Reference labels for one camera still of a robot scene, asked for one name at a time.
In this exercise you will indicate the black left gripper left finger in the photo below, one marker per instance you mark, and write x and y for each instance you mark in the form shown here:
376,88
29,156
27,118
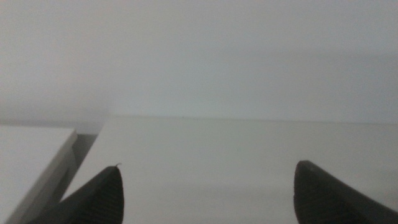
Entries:
96,199

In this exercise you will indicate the white side table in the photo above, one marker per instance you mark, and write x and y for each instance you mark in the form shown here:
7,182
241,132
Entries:
28,161

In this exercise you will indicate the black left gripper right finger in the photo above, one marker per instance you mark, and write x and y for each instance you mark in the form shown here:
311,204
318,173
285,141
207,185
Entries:
326,199

